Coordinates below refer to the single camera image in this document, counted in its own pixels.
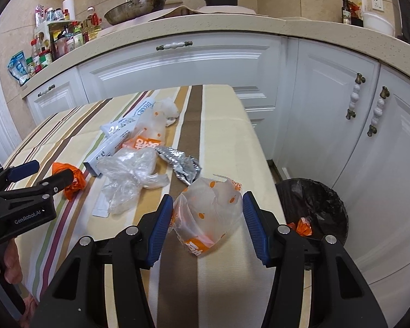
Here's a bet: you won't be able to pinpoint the pink stove cover cloth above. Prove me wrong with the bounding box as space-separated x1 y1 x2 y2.
98 5 256 36

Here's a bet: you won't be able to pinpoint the operator hand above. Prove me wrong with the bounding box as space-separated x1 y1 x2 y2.
0 239 37 327

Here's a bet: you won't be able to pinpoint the white toothpaste box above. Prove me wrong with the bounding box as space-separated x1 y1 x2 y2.
83 130 131 177

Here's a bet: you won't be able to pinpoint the paper towel roll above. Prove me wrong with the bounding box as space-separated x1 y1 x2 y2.
62 0 75 20

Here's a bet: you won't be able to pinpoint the left cabinet door handle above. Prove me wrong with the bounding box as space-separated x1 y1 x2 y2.
346 73 366 120

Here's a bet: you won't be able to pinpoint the cabinet door handle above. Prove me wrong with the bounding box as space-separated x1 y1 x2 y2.
367 86 390 137
346 73 366 120

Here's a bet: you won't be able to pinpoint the right cabinet door handle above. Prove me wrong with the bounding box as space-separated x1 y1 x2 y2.
367 86 390 137

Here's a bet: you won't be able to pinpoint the cooking oil bottle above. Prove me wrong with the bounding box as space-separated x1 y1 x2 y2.
82 6 102 43

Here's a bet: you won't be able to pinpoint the silver foil wrapper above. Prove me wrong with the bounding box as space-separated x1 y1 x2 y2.
155 146 202 186

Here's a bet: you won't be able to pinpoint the striped tablecloth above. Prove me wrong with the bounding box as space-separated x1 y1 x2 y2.
8 85 284 327

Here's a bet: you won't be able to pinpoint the white stacked bowls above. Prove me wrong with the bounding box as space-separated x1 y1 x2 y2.
362 11 395 36

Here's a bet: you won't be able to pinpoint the orange plastic bag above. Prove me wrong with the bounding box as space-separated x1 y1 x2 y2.
51 161 88 201
287 217 312 237

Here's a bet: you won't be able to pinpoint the white toothpaste tube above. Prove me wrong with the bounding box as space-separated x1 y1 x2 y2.
100 97 155 137

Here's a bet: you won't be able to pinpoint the blue snack packets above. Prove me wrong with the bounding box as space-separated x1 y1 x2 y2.
7 50 30 86

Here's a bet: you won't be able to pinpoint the white bag with orange print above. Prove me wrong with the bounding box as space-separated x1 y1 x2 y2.
122 98 179 150

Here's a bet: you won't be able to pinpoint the wall power socket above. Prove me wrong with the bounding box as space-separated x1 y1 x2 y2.
371 0 384 12

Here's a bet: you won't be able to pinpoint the clear plastic bag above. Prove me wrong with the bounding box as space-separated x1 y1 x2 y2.
97 147 169 215

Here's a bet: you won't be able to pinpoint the metal wok pan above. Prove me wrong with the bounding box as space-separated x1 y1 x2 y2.
104 0 166 25

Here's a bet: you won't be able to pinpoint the dark sauce bottle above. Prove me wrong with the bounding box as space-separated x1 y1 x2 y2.
341 0 352 25

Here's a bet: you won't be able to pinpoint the white drawer handle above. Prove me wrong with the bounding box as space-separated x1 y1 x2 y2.
156 41 193 51

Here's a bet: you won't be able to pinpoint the small left drawer handle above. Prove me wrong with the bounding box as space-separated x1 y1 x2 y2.
37 84 55 97

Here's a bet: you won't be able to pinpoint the black-lined trash bin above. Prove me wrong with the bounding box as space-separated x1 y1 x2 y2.
276 178 349 244

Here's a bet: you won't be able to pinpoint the condiment rack with bottles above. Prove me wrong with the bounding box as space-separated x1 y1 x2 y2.
26 4 85 77

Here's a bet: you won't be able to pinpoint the clear bag with orange print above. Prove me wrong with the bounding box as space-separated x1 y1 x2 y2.
169 175 243 256

